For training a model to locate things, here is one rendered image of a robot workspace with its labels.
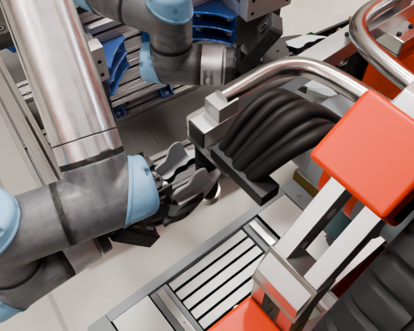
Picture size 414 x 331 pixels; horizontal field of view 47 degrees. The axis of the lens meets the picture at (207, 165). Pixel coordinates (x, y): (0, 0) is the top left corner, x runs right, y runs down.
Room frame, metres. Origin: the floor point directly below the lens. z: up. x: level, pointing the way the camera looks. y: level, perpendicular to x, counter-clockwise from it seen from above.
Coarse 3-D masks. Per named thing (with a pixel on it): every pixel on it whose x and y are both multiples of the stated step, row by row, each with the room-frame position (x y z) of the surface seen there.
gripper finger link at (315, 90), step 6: (306, 84) 0.59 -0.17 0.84; (312, 84) 0.59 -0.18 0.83; (318, 84) 0.59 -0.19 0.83; (312, 90) 0.58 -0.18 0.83; (318, 90) 0.58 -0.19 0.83; (324, 90) 0.58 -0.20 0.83; (330, 90) 0.58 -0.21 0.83; (306, 96) 0.59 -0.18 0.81; (312, 96) 0.59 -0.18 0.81; (318, 96) 0.58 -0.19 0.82; (324, 96) 0.58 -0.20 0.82; (330, 96) 0.57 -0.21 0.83
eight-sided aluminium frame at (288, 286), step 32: (320, 192) 0.25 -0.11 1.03; (320, 224) 0.23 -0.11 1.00; (352, 224) 0.21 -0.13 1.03; (384, 224) 0.22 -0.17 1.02; (288, 256) 0.20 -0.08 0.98; (352, 256) 0.20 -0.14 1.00; (256, 288) 0.20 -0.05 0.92; (288, 288) 0.18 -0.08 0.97; (320, 288) 0.17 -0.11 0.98; (288, 320) 0.16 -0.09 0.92
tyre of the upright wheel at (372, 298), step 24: (408, 240) 0.16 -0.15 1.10; (384, 264) 0.15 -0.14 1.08; (408, 264) 0.15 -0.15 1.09; (360, 288) 0.14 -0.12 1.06; (384, 288) 0.14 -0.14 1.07; (408, 288) 0.13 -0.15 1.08; (336, 312) 0.13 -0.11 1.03; (360, 312) 0.13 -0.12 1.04; (384, 312) 0.12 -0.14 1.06; (408, 312) 0.12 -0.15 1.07
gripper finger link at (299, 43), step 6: (300, 36) 0.72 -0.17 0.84; (306, 36) 0.72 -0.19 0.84; (312, 36) 0.72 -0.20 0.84; (318, 36) 0.72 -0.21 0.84; (324, 36) 0.72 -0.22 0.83; (288, 42) 0.70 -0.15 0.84; (294, 42) 0.70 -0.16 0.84; (300, 42) 0.70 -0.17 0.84; (306, 42) 0.70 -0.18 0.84; (312, 42) 0.70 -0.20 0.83; (318, 42) 0.71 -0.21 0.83; (288, 48) 0.69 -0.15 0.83; (294, 48) 0.69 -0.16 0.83; (300, 48) 0.69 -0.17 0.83; (306, 48) 0.70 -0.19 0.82; (294, 54) 0.69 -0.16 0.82
